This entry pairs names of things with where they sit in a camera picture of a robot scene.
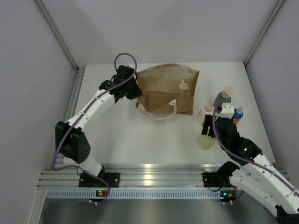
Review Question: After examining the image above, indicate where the orange bottle blue cap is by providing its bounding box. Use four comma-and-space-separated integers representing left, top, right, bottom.
234, 106, 243, 119

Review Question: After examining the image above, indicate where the yellow-green pump bottle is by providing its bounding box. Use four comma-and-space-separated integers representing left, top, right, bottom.
197, 135, 216, 150

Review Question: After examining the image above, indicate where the cream round-cap bottle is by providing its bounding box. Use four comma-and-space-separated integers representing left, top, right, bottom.
197, 104, 214, 126

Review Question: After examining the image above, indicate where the grey-green spray bottle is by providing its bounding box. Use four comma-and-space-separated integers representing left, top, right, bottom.
213, 86, 234, 108

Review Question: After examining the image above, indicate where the brown canvas tote bag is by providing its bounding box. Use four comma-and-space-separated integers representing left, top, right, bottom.
136, 63, 199, 120

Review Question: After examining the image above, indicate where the beige pump bottle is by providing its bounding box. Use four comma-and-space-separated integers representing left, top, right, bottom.
179, 80, 189, 94

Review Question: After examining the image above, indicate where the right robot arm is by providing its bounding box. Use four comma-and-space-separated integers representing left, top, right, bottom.
202, 115, 299, 224

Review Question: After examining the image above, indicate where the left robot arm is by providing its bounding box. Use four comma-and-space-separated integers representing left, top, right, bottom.
55, 65, 142, 187

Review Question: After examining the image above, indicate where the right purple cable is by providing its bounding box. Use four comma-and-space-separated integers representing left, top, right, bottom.
211, 105, 295, 204

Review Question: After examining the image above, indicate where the purple cable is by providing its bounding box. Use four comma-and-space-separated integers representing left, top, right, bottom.
51, 52, 138, 205
211, 105, 295, 204

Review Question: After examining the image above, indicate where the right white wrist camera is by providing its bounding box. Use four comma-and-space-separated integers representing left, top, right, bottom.
218, 103, 235, 119

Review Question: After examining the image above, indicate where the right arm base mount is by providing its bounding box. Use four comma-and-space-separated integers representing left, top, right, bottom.
202, 172, 233, 188

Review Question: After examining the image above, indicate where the aluminium corner post left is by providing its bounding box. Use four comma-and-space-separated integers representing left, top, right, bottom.
33, 0, 78, 72

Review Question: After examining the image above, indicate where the aluminium corner post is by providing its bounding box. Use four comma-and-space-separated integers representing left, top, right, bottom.
243, 0, 287, 68
33, 0, 78, 72

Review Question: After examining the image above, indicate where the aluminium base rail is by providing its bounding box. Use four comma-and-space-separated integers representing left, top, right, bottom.
37, 163, 222, 189

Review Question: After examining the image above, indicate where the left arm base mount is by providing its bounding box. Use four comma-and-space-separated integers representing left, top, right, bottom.
78, 173, 120, 188

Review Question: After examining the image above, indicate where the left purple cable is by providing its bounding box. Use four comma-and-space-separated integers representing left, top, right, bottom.
51, 52, 138, 205

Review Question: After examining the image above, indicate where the white slotted cable duct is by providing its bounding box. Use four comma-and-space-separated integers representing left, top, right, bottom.
46, 189, 224, 199

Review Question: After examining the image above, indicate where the aluminium corner post right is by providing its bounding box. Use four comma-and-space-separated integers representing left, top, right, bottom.
243, 0, 287, 68

